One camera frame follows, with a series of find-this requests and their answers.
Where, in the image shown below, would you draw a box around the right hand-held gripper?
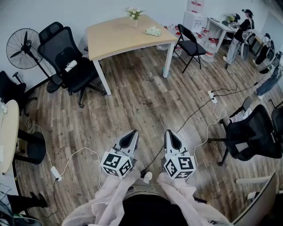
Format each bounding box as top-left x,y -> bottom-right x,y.
162,129 -> 197,180

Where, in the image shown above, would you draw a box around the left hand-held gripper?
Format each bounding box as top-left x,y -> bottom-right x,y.
100,129 -> 139,179

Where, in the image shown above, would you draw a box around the green wet wipe pack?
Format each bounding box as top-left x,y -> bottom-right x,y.
145,26 -> 162,37

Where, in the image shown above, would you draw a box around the person's left forearm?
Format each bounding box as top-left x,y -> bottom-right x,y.
61,169 -> 142,226

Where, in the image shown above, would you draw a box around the person's right forearm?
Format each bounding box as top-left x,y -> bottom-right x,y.
156,172 -> 234,226

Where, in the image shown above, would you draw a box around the person's left white shoe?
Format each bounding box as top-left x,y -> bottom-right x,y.
141,171 -> 153,184

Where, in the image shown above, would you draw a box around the person's legs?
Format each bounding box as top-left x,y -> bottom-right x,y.
123,178 -> 166,200

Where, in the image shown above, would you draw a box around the white power strip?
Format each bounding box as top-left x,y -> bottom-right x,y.
50,166 -> 63,182
207,90 -> 218,104

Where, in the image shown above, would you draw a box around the person's torso black top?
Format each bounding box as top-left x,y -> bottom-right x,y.
119,194 -> 188,226

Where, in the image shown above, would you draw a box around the white cloth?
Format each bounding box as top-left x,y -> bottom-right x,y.
229,107 -> 252,123

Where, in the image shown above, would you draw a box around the black mesh office chair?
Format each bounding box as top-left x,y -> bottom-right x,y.
37,21 -> 108,108
207,96 -> 283,166

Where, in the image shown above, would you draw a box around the white bar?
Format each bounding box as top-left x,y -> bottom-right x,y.
235,176 -> 274,185

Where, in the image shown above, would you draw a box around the white bottle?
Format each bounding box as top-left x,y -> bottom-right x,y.
64,60 -> 78,73

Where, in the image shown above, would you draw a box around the black folding chair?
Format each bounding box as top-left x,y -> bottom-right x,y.
172,23 -> 207,74

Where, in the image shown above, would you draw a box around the group of clear water jugs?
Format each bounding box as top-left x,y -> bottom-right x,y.
156,23 -> 218,64

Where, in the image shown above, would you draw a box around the grey curved panel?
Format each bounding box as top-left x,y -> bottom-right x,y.
231,171 -> 279,226

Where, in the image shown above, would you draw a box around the light wooden table white legs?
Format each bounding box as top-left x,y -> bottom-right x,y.
86,14 -> 179,96

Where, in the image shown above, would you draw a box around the round wooden table black base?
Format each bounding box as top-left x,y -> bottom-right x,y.
0,99 -> 46,174

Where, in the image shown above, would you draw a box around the white water dispenser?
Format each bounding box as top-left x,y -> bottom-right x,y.
182,11 -> 206,34

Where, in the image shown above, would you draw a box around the white desk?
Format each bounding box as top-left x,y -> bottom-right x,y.
207,17 -> 238,53

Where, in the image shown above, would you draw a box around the pink and white flower bouquet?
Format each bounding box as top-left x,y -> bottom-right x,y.
123,6 -> 145,21

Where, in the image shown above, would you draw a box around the small potted plant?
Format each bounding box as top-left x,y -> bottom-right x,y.
225,14 -> 236,26

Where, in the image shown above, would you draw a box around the black standing floor fan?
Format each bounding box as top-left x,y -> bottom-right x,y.
6,28 -> 65,94

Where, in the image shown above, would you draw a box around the large water jug red label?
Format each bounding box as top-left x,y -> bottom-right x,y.
187,0 -> 205,13

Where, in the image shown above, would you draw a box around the long black cable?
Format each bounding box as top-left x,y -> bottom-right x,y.
140,98 -> 214,177

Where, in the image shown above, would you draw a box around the white cable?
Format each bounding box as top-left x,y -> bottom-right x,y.
57,147 -> 103,188
192,102 -> 227,168

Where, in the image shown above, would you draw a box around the black power cable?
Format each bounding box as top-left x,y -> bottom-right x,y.
213,66 -> 239,93
214,72 -> 275,97

